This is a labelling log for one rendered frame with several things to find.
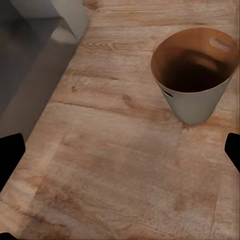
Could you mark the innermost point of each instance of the trash can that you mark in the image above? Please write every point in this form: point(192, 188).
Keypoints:
point(193, 74)

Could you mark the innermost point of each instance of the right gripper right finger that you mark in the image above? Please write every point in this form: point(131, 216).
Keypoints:
point(232, 148)

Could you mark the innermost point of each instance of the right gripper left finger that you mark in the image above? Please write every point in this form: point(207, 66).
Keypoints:
point(12, 149)

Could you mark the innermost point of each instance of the stairs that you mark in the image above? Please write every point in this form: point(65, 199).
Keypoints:
point(34, 54)

